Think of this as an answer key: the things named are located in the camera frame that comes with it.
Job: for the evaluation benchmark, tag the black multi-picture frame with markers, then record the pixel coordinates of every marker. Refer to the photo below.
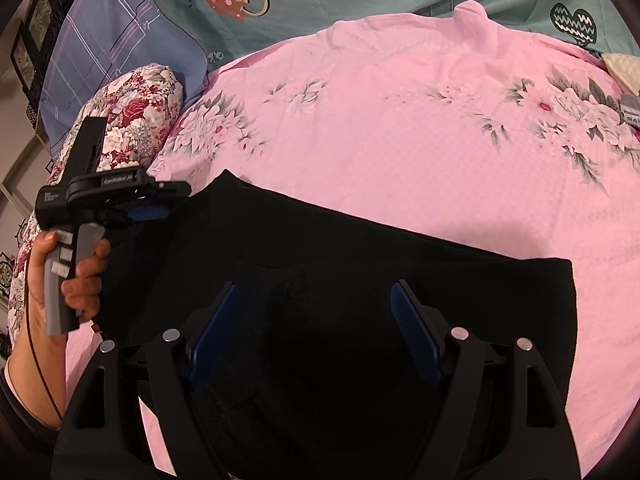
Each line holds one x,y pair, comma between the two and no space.
37,10

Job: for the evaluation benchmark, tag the blue checked pillow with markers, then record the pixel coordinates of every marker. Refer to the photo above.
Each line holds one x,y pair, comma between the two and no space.
115,35

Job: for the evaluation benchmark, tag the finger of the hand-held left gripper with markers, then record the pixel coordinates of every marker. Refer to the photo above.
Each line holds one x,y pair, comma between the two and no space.
147,212
172,191

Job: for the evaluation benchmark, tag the white panelled cabinet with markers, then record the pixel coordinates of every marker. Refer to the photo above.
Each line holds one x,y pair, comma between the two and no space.
17,170

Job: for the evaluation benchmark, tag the person's left hand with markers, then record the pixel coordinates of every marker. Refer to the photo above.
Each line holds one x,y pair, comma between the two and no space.
82,295

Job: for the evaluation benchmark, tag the cream quilted cloth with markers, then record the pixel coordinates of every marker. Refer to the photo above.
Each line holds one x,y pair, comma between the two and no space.
625,70

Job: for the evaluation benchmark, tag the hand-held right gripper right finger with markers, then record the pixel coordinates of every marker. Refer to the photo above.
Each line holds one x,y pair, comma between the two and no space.
415,330

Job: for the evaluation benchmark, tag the black pants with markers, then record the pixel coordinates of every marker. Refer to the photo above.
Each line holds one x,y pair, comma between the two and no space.
350,260

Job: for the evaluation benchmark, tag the person's left forearm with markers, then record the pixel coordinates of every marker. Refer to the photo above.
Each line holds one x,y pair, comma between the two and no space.
35,385

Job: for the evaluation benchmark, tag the pink floral bed sheet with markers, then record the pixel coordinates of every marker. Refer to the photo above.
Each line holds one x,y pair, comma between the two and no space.
400,135

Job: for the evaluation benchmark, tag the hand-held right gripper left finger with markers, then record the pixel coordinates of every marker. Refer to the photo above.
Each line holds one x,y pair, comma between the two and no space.
215,330

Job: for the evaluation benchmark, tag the red floral pillow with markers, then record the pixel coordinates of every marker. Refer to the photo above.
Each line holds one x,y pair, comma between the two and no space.
140,105

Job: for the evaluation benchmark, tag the grey printed tag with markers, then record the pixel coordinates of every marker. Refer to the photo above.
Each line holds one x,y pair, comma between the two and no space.
631,110

